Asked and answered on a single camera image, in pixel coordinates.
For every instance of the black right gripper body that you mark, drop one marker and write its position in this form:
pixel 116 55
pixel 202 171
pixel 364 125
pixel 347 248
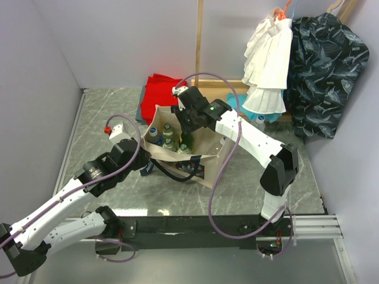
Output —
pixel 187 120

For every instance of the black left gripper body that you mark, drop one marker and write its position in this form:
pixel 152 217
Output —
pixel 140 161

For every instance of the dark green Perrier bottle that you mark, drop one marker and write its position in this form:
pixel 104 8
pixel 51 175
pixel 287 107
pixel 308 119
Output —
pixel 187 139

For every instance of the beige canvas tote bag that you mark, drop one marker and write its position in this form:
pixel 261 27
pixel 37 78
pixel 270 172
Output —
pixel 213 148

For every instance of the clear Pocari Sweat bottle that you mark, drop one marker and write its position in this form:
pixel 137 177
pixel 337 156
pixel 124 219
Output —
pixel 259 123

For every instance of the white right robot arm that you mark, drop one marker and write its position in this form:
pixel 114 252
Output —
pixel 279 160

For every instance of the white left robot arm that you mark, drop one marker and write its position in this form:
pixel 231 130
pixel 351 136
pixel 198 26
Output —
pixel 28 242

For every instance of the blue label Pocari bottle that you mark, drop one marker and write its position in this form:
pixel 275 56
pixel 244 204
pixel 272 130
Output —
pixel 155 137

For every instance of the teal cloth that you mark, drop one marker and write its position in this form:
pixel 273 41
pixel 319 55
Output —
pixel 231 100

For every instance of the clear glass bottle green cap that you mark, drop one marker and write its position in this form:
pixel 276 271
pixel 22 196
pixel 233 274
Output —
pixel 168 131

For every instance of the red folded cloth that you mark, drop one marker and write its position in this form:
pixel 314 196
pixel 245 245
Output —
pixel 158 91

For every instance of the white hanging shirt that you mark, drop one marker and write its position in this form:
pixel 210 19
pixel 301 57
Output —
pixel 266 67

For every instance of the orange clothes hanger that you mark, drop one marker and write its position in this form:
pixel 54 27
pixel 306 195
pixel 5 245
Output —
pixel 281 13

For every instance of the dark leaf print shirt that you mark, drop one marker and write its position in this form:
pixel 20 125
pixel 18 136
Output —
pixel 326 60

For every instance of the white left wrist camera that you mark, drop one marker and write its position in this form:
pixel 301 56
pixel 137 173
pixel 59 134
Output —
pixel 117 133

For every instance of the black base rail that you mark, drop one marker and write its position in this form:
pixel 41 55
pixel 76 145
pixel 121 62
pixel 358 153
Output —
pixel 184 232

